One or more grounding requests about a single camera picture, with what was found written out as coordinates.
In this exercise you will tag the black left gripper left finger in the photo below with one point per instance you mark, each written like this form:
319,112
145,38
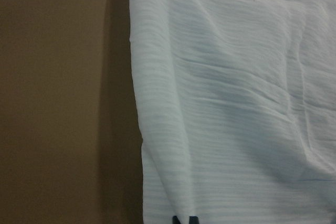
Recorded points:
175,220

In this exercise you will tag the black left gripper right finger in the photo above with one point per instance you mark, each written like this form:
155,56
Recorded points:
193,220

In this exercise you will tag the light blue striped shirt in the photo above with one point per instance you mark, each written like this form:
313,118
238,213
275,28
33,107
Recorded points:
236,107

